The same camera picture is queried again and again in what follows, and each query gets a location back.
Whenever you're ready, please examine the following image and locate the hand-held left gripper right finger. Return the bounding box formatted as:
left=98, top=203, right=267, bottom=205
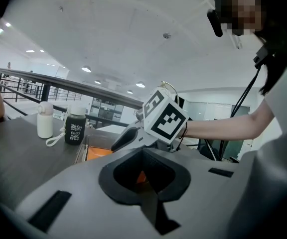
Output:
left=143, top=147, right=244, bottom=239

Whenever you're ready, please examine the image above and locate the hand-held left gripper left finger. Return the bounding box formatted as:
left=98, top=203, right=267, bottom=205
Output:
left=15, top=147, right=164, bottom=239

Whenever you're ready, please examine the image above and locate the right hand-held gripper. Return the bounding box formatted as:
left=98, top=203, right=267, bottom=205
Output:
left=111, top=87, right=189, bottom=153

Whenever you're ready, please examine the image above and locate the orange box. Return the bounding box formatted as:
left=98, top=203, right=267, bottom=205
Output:
left=87, top=145, right=148, bottom=184

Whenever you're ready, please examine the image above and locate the person's right forearm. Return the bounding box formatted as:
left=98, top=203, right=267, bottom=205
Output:
left=178, top=100, right=276, bottom=141

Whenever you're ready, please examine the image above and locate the dark shelf cabinet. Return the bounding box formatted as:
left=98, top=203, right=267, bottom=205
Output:
left=90, top=97, right=124, bottom=128

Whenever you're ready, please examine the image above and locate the gold lamp with globe shade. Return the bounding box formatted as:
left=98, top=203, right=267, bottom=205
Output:
left=155, top=80, right=181, bottom=109

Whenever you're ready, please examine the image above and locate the black metal railing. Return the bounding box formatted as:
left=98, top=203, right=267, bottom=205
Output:
left=0, top=68, right=144, bottom=129

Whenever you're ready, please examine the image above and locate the person's light ribbed top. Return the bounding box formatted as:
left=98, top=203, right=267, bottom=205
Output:
left=227, top=48, right=287, bottom=239

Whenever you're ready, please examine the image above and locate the person's face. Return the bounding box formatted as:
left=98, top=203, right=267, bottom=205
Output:
left=219, top=0, right=263, bottom=36

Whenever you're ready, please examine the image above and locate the black hair tie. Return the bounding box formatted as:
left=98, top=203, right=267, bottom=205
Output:
left=178, top=121, right=188, bottom=150

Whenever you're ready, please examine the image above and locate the black bottle with white strap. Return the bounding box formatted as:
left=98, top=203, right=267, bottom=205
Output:
left=45, top=105, right=87, bottom=147

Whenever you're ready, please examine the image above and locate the thick black cable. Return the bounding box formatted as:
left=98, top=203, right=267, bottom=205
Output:
left=218, top=67, right=263, bottom=162

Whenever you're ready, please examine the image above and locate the black head-worn camera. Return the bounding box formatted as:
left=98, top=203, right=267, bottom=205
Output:
left=206, top=8, right=224, bottom=38

